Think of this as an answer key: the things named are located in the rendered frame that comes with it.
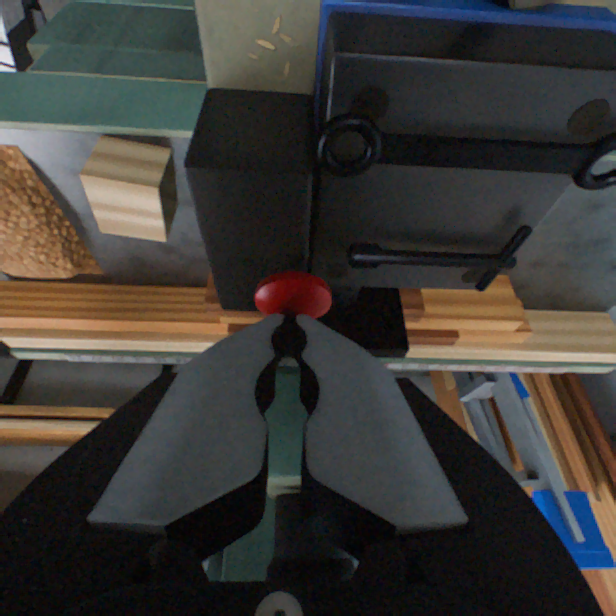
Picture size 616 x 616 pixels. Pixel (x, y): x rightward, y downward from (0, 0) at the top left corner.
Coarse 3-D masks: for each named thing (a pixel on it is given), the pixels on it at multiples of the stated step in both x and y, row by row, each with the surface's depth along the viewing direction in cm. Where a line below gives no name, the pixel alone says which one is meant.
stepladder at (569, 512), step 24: (456, 384) 115; (480, 384) 98; (504, 384) 94; (480, 408) 105; (504, 408) 94; (528, 408) 92; (480, 432) 104; (528, 432) 87; (504, 456) 99; (528, 456) 87; (552, 456) 86; (528, 480) 84; (552, 480) 81; (552, 504) 80; (576, 504) 80; (576, 528) 77; (576, 552) 75; (600, 552) 76
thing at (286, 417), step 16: (288, 384) 24; (288, 400) 24; (272, 416) 23; (288, 416) 23; (304, 416) 23; (272, 432) 23; (288, 432) 23; (272, 448) 22; (288, 448) 22; (272, 464) 22; (288, 464) 22; (272, 480) 22; (288, 480) 22; (272, 496) 31
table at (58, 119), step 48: (0, 96) 21; (48, 96) 22; (96, 96) 22; (144, 96) 22; (192, 96) 23; (0, 144) 21; (48, 144) 21; (576, 192) 24; (96, 240) 28; (144, 240) 28; (192, 240) 28; (528, 240) 28; (576, 240) 28; (528, 288) 34; (576, 288) 34
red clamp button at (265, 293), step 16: (288, 272) 13; (272, 288) 13; (288, 288) 13; (304, 288) 13; (320, 288) 13; (256, 304) 14; (272, 304) 13; (288, 304) 13; (304, 304) 13; (320, 304) 13
